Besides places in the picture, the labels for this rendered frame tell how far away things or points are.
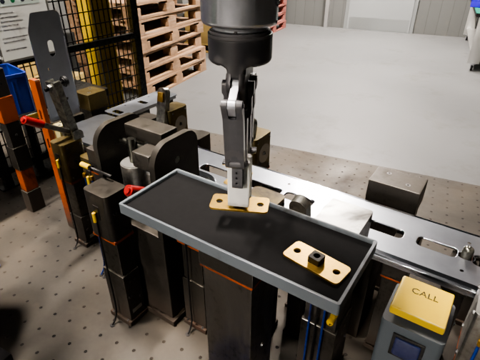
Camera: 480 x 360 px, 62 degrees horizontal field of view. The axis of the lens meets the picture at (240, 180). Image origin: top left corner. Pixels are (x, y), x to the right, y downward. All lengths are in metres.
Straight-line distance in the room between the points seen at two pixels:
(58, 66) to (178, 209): 0.94
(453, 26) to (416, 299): 8.46
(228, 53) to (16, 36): 1.33
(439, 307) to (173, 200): 0.40
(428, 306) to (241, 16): 0.38
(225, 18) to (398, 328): 0.39
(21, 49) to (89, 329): 1.07
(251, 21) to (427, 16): 8.46
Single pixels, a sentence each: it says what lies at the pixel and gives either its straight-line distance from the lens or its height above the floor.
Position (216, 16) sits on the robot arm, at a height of 1.45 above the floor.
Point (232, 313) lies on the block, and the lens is 0.67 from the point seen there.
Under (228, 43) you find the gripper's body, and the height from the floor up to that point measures 1.43.
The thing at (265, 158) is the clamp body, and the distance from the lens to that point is 1.19.
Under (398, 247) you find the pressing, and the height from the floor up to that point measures 1.00.
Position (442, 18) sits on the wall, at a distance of 8.87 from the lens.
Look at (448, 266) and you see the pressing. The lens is 0.86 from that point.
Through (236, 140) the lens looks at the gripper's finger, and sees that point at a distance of 0.47.
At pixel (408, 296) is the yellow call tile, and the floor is 1.16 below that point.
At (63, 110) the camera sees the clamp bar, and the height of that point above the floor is 1.14.
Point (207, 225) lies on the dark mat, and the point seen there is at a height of 1.16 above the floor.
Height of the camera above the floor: 1.52
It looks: 31 degrees down
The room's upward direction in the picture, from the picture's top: straight up
